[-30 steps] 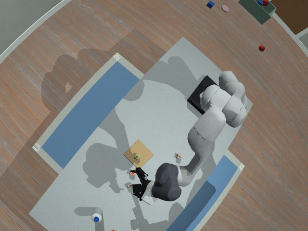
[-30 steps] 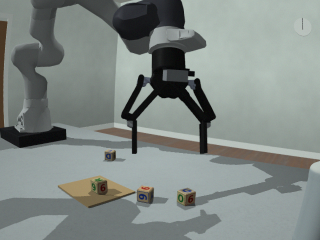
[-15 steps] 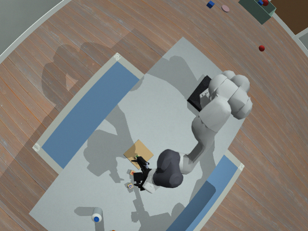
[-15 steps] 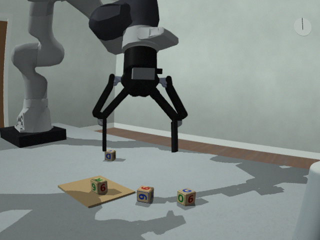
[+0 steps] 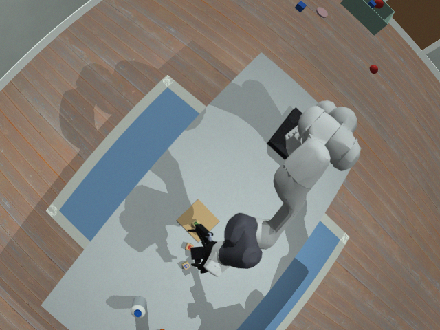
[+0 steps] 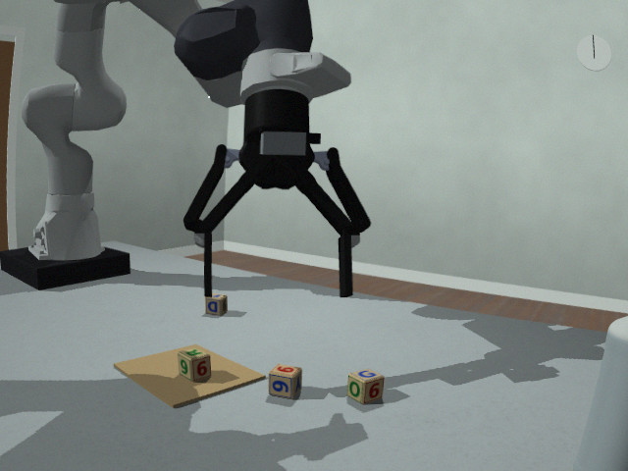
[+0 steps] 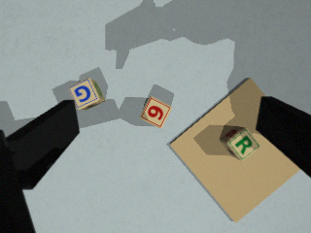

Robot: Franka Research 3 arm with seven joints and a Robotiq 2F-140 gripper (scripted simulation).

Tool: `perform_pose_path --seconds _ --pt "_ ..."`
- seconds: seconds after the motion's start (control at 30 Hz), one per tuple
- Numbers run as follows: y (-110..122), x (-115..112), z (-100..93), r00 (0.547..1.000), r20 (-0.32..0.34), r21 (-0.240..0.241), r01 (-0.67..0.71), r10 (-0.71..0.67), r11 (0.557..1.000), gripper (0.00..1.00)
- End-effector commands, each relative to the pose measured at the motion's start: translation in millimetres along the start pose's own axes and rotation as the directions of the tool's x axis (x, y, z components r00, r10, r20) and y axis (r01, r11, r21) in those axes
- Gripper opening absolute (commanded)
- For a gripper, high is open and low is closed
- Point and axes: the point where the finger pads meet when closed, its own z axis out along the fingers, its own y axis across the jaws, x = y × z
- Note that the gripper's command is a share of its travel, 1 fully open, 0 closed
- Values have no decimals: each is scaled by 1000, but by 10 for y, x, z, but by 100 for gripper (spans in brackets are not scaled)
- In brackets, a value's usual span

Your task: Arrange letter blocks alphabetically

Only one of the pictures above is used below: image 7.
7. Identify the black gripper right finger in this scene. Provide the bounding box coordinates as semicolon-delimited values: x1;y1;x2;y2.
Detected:
256;96;311;178

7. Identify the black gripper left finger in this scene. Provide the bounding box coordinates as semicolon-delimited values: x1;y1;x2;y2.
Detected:
0;100;80;233

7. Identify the tan flat mat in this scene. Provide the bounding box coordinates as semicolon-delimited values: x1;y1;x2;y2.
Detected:
170;78;301;223

